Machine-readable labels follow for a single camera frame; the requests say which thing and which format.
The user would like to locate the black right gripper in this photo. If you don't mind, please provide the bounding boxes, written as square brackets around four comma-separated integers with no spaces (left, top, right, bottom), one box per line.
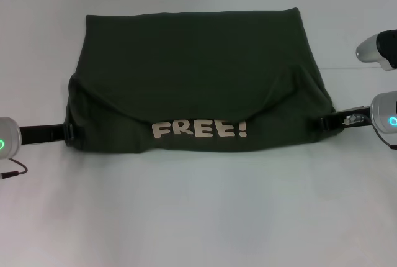
[319,106,373,132]

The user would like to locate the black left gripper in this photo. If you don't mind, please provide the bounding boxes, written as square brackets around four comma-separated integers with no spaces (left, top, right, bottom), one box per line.
[19,123,86,148]

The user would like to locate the dark green t-shirt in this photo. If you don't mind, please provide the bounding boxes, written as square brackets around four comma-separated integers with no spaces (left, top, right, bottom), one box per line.
[63,7,342,155]

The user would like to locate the right gripper cable with plug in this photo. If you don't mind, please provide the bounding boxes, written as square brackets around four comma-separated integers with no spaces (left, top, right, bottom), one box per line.
[342,112,397,150]

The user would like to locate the gripper cable with plug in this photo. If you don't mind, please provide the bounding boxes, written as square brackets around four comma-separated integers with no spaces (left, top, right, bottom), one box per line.
[0,157,29,181]
[342,112,397,150]

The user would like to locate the left gripper cable with plug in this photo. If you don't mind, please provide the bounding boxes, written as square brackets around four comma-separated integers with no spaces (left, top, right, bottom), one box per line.
[0,157,29,181]

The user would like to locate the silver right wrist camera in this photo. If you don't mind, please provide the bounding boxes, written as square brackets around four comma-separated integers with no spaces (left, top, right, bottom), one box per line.
[355,29,397,71]

